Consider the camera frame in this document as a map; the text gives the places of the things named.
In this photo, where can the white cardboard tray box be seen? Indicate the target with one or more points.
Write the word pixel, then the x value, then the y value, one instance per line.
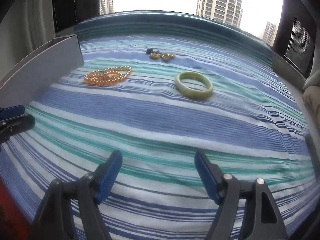
pixel 41 68

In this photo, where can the blue striped bed sheet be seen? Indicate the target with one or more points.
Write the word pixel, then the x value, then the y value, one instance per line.
pixel 120 99

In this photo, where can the green jade bangle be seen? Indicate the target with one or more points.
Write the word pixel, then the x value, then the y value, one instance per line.
pixel 194 85

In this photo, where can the dark window frame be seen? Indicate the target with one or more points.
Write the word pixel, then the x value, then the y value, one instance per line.
pixel 67 13

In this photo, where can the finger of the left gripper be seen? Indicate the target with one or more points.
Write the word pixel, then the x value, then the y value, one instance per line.
pixel 12 112
pixel 16 125

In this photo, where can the gold earrings pile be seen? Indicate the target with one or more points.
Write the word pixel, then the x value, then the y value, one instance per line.
pixel 156 55

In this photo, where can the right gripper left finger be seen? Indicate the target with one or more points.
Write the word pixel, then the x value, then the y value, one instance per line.
pixel 105 175

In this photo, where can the grey air vent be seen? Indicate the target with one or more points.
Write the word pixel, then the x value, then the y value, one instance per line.
pixel 300 48

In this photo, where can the white curtain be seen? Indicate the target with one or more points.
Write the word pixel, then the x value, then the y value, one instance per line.
pixel 27 25

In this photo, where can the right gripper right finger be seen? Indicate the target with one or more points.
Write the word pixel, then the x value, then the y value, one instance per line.
pixel 211 177

